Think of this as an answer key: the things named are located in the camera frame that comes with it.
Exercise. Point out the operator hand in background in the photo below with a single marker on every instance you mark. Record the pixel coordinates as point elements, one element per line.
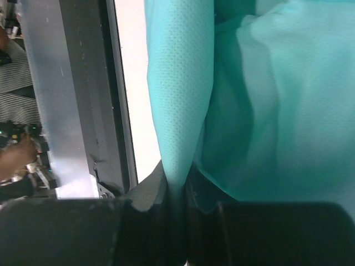
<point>17,156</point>

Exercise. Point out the aluminium rail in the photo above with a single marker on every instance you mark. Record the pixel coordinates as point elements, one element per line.
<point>48,58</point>

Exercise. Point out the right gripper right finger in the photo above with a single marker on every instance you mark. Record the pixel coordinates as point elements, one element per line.
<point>224,231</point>

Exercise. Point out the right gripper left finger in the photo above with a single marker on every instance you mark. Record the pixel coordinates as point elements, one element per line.
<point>128,230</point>

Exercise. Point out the teal t-shirt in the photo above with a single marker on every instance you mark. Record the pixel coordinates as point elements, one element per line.
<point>259,95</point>

